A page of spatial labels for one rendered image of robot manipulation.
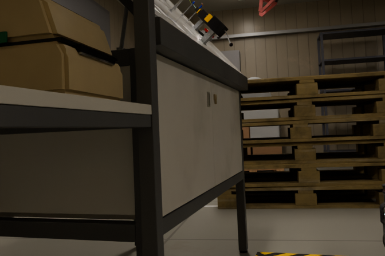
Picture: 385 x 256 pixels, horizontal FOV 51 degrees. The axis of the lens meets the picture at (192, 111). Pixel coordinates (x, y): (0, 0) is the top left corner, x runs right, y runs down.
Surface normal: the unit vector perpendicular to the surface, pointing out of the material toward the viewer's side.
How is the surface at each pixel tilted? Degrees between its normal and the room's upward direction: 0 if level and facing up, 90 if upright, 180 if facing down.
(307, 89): 90
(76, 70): 90
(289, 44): 90
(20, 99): 90
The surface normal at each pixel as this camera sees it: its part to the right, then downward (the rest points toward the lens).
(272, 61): -0.19, -0.04
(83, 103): 0.95, -0.06
